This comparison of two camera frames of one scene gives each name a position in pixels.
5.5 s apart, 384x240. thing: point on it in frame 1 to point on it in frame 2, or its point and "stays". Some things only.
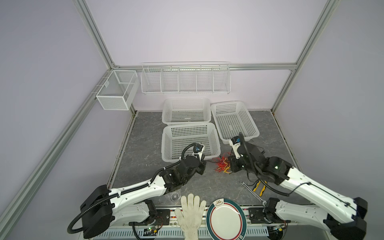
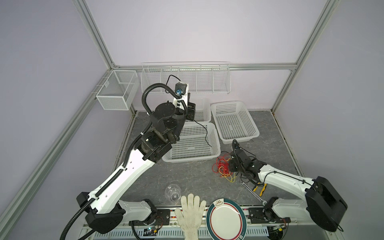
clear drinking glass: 175,196 stays
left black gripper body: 200,169 to 190,113
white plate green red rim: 226,219 stays
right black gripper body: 236,164 stays
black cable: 219,162 to 202,127
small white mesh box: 119,90 stays
